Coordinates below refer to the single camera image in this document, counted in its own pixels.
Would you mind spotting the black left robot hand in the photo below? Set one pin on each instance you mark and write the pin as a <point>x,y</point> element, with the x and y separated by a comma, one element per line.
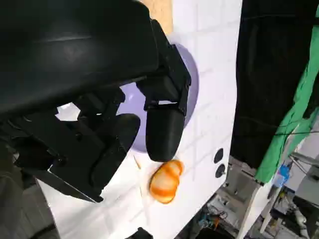
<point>74,62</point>

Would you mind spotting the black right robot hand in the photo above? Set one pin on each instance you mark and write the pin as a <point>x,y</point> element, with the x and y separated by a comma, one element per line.
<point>141,234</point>

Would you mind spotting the beige towel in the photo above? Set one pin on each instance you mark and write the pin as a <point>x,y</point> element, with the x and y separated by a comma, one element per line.
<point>166,17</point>

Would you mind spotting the orange and white bread roll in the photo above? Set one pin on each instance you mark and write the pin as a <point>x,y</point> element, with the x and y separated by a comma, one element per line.
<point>165,183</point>

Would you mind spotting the white table leg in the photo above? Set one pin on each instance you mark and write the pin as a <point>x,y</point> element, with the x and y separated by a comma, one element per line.
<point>251,209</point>

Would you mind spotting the lilac plate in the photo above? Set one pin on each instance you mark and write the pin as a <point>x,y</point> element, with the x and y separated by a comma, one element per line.
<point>192,82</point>

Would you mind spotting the blue plastic object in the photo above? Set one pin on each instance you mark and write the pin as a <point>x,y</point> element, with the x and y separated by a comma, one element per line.
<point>283,174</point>

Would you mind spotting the green cloth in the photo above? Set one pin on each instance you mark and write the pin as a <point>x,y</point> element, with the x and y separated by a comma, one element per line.
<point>289,139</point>

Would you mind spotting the black backdrop curtain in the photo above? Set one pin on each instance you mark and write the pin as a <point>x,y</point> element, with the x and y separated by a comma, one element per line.
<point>269,74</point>

